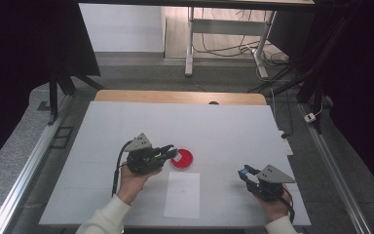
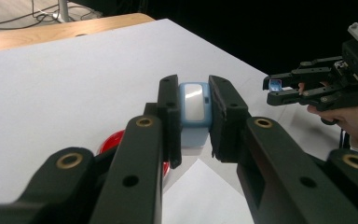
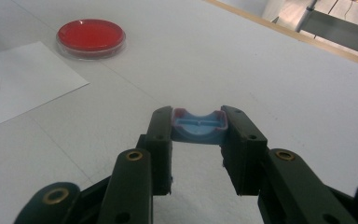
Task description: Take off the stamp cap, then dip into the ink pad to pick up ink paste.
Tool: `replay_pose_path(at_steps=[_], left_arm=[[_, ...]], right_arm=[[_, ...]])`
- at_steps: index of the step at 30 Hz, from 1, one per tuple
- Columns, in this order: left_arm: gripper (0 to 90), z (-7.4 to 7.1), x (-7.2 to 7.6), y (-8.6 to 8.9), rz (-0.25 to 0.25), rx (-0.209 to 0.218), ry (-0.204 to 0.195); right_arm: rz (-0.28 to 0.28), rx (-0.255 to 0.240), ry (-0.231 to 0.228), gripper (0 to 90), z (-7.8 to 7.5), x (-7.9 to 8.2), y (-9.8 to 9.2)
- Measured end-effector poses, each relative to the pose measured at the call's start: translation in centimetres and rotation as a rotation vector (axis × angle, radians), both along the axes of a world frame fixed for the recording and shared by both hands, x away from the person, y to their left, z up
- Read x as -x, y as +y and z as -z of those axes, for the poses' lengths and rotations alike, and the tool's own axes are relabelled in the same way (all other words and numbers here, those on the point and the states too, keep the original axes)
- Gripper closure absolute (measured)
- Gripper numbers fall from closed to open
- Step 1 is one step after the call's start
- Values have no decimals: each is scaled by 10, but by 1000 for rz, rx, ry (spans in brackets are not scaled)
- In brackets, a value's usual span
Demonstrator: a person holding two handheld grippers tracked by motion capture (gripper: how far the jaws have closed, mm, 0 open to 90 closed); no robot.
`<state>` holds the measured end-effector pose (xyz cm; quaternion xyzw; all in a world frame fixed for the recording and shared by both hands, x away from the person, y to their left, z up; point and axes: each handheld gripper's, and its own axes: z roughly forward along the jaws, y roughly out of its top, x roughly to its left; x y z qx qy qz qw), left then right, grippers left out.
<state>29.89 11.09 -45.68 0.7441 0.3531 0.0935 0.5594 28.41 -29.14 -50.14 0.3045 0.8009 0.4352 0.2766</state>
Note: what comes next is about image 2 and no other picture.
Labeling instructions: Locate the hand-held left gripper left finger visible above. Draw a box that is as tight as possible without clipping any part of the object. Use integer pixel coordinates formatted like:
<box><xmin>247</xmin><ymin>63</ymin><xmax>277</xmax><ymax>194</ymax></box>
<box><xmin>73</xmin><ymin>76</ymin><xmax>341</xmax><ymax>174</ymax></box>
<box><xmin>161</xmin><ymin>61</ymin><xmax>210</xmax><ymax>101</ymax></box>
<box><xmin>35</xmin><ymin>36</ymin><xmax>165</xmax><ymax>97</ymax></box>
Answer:
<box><xmin>88</xmin><ymin>74</ymin><xmax>183</xmax><ymax>224</ymax></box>

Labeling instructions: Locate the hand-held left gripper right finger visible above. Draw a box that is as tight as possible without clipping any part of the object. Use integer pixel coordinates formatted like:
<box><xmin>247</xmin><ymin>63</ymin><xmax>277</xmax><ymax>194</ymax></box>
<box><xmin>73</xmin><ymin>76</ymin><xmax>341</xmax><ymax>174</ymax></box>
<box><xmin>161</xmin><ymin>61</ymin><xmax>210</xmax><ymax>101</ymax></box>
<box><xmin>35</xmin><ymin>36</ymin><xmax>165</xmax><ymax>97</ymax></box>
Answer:
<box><xmin>208</xmin><ymin>75</ymin><xmax>358</xmax><ymax>224</ymax></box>

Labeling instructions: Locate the small blue stamp cap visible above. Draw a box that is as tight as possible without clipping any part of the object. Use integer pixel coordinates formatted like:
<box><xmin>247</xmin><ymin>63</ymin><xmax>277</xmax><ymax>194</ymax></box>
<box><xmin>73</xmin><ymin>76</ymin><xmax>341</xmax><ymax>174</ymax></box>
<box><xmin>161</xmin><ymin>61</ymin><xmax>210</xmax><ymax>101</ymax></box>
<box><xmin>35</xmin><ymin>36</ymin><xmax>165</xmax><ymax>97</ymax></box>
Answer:
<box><xmin>268</xmin><ymin>78</ymin><xmax>283</xmax><ymax>92</ymax></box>

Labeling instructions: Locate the blue and white stamp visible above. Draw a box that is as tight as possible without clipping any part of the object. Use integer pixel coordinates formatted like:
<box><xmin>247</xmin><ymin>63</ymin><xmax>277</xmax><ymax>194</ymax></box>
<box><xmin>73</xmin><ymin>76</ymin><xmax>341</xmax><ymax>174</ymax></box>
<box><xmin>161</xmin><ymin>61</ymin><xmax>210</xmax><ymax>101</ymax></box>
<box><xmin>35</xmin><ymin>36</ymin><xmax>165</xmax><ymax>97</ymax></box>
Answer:
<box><xmin>178</xmin><ymin>81</ymin><xmax>213</xmax><ymax>147</ymax></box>

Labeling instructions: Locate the red round ink pad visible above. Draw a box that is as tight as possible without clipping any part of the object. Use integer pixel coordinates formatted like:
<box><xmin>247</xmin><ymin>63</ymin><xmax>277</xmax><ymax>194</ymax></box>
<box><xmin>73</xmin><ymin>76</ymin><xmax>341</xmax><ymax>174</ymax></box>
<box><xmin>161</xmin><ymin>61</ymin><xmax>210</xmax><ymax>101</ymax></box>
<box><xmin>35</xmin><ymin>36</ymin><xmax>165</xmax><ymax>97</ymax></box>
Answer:
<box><xmin>97</xmin><ymin>130</ymin><xmax>171</xmax><ymax>178</ymax></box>

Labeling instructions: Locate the black curtain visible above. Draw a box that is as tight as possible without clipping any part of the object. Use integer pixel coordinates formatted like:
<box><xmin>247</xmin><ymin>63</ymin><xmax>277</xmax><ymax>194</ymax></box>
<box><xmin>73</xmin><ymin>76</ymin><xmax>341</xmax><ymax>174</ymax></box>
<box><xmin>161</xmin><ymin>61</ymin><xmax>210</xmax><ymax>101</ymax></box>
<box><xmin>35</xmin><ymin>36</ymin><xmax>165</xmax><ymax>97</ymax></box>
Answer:
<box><xmin>71</xmin><ymin>0</ymin><xmax>358</xmax><ymax>77</ymax></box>

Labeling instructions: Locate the white paper sheet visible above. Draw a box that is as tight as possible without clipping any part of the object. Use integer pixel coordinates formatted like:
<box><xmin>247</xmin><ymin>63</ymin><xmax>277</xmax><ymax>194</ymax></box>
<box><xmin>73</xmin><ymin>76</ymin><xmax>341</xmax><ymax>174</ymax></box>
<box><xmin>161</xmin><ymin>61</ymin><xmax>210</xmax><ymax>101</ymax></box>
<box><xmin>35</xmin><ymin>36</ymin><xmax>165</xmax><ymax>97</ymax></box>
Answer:
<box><xmin>161</xmin><ymin>158</ymin><xmax>255</xmax><ymax>224</ymax></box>

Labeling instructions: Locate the right hand-held gripper black cable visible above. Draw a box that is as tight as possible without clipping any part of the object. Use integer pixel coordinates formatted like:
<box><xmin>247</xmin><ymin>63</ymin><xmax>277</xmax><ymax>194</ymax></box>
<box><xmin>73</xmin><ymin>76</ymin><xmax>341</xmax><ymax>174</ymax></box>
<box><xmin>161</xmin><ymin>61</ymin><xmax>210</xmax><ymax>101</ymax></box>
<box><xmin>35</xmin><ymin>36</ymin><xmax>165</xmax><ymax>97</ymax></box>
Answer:
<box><xmin>338</xmin><ymin>129</ymin><xmax>351</xmax><ymax>149</ymax></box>

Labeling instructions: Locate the white desk frame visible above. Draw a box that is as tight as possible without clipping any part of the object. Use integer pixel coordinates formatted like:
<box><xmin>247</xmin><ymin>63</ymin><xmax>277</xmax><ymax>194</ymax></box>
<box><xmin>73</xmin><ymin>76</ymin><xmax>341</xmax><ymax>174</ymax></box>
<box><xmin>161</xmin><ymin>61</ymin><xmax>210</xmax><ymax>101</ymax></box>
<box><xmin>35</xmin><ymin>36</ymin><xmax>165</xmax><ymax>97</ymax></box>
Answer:
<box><xmin>57</xmin><ymin>0</ymin><xmax>72</xmax><ymax>23</ymax></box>

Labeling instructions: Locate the tangle of floor cables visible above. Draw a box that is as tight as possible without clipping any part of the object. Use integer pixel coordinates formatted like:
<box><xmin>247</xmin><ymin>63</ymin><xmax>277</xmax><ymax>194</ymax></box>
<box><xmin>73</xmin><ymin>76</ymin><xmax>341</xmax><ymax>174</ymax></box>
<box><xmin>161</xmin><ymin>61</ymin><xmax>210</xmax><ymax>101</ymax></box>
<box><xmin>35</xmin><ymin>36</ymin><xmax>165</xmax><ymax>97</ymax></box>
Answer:
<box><xmin>0</xmin><ymin>0</ymin><xmax>103</xmax><ymax>30</ymax></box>

